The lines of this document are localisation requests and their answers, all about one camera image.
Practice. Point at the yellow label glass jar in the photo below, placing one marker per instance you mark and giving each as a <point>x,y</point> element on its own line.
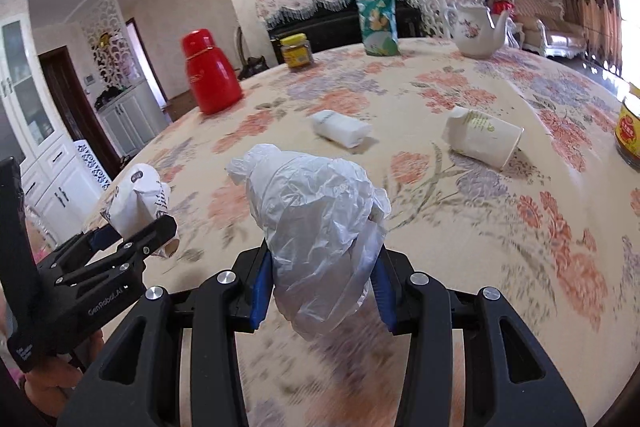
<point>296,51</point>

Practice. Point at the ornate white sofa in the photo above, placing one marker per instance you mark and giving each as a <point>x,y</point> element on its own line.
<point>546,33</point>

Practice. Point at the white floral teapot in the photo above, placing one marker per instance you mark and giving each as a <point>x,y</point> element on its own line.
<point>473,30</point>

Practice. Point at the person left hand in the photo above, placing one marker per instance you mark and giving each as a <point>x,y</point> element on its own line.
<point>49,384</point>

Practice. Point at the crushed white paper cup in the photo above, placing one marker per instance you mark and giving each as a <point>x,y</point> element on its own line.
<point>480,136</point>

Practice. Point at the white rolled foam piece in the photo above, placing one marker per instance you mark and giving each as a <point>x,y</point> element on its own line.
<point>349,132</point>

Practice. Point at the white plastic bag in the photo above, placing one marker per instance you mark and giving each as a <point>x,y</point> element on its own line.
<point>323,222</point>

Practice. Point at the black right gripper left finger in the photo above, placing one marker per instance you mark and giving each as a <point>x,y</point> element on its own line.
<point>135,380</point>

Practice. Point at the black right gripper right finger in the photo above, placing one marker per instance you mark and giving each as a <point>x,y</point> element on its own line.
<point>509,380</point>

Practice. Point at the green snack bag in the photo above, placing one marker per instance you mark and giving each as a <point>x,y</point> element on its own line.
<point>378,27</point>

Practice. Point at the printed paper cup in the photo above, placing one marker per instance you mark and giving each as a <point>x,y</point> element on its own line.
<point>139,199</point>

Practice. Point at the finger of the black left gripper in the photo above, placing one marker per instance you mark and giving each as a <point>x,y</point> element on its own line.
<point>77,251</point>
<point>137,247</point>

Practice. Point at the floral lace covered sideboard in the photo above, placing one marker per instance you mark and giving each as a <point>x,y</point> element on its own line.
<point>325,1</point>

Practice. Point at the red thermos jug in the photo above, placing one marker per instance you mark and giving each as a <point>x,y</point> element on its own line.
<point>211,76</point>

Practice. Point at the white low cabinet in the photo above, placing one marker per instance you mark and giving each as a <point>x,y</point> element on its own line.
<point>132,119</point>

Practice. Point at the white glass door cabinet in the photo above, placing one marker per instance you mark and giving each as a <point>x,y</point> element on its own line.
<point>56,181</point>

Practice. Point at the yellow lid jar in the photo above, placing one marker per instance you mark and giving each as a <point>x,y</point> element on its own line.
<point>627,130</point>

